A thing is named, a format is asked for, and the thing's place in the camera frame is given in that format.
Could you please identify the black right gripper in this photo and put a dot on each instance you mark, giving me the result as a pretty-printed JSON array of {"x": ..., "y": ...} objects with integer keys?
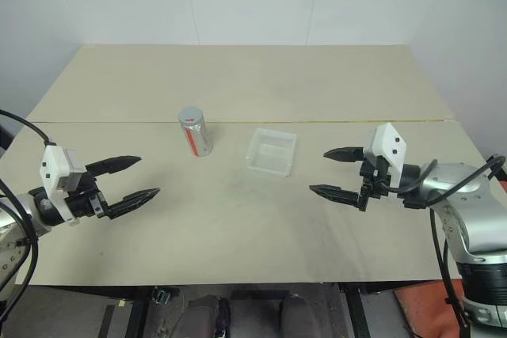
[{"x": 374, "y": 175}]

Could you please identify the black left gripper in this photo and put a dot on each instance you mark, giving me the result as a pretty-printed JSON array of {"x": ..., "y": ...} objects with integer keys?
[{"x": 85, "y": 201}]

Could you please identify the silver red can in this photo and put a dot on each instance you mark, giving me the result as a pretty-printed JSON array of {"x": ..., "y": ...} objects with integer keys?
[{"x": 198, "y": 140}]

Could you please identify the light blue plastic jar lid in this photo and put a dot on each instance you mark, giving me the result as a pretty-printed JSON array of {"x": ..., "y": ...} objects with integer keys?
[{"x": 190, "y": 115}]

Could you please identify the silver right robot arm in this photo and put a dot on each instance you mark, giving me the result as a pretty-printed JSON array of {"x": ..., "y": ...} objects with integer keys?
[{"x": 467, "y": 211}]

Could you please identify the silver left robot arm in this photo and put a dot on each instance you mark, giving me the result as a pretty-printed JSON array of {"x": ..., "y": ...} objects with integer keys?
[{"x": 24, "y": 211}]

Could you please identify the clear plastic container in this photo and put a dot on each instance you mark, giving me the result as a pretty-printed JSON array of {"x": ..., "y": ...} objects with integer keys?
[{"x": 271, "y": 153}]

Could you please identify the orange floor mat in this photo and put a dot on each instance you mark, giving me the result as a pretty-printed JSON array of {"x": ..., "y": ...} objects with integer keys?
[{"x": 420, "y": 310}]

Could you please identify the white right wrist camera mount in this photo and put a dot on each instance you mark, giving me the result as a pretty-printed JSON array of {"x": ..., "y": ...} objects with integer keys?
[{"x": 390, "y": 144}]

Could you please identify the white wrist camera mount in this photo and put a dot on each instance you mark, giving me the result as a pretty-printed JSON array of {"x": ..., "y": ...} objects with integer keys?
[
  {"x": 390, "y": 144},
  {"x": 53, "y": 168}
]

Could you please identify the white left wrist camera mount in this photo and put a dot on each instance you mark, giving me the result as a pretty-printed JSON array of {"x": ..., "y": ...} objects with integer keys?
[{"x": 53, "y": 168}]

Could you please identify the black frame bar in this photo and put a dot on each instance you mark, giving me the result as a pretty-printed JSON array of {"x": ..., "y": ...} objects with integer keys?
[{"x": 6, "y": 136}]

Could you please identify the black table frame leg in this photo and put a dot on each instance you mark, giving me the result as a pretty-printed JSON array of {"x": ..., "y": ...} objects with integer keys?
[
  {"x": 358, "y": 310},
  {"x": 138, "y": 312}
]

